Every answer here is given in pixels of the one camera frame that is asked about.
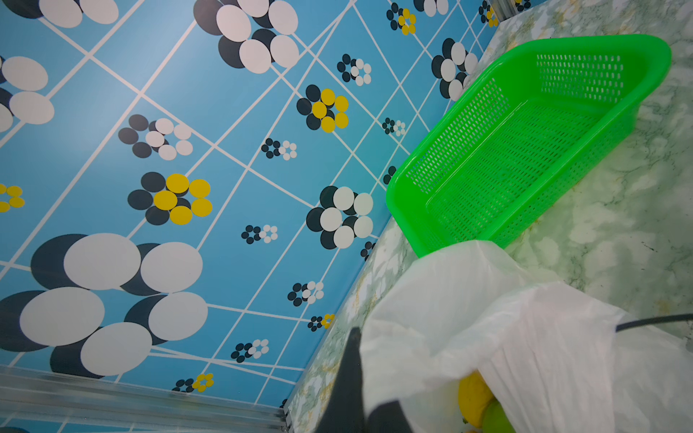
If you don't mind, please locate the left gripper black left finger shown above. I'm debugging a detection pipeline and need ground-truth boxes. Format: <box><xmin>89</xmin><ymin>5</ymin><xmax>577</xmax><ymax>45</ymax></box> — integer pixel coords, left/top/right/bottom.
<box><xmin>315</xmin><ymin>328</ymin><xmax>366</xmax><ymax>432</ymax></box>

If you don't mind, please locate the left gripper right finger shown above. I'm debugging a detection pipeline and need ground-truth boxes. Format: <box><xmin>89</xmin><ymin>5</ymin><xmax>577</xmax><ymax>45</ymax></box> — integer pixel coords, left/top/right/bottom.
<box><xmin>366</xmin><ymin>401</ymin><xmax>413</xmax><ymax>433</ymax></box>

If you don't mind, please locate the white plastic bag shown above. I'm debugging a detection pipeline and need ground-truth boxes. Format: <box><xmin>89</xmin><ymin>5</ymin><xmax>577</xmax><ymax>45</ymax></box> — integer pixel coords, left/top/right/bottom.
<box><xmin>360</xmin><ymin>241</ymin><xmax>692</xmax><ymax>432</ymax></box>

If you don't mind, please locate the yellow mango fruit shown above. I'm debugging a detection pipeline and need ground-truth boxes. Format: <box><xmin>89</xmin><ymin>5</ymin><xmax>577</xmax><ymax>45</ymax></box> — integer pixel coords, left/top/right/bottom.
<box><xmin>458</xmin><ymin>371</ymin><xmax>494</xmax><ymax>428</ymax></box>

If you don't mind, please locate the green round fruit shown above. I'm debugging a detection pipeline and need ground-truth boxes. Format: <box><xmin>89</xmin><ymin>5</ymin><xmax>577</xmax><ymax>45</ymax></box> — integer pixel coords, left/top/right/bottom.
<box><xmin>481</xmin><ymin>400</ymin><xmax>515</xmax><ymax>433</ymax></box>

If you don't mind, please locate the green plastic basket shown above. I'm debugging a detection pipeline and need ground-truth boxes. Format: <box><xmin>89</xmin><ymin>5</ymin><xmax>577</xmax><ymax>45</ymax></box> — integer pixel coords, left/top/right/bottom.
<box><xmin>386</xmin><ymin>34</ymin><xmax>672</xmax><ymax>257</ymax></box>

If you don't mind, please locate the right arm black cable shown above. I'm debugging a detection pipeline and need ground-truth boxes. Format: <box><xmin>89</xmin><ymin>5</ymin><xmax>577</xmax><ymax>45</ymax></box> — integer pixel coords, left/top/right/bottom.
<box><xmin>615</xmin><ymin>312</ymin><xmax>693</xmax><ymax>334</ymax></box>

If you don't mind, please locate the left aluminium corner post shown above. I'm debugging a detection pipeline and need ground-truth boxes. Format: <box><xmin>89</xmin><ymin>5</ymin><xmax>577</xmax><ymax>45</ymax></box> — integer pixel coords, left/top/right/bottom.
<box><xmin>1</xmin><ymin>366</ymin><xmax>289</xmax><ymax>432</ymax></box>

